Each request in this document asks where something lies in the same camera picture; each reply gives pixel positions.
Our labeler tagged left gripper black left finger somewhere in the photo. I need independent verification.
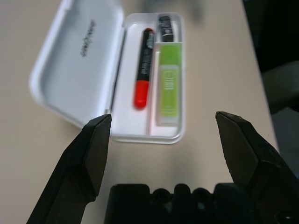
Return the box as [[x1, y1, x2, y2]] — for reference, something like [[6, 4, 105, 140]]
[[25, 113, 113, 224]]

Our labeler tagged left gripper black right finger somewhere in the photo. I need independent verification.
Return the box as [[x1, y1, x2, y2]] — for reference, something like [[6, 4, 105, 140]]
[[215, 111, 299, 224]]

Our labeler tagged white hinged pencil case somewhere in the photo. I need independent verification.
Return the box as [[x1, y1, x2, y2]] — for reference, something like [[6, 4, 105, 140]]
[[28, 0, 187, 145]]

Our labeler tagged black marker with red cap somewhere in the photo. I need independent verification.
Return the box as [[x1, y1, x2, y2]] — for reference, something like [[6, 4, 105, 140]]
[[133, 27, 155, 110]]

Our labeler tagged small dark purple eraser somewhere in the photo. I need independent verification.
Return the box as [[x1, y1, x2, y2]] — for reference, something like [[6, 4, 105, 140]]
[[157, 14, 176, 43]]

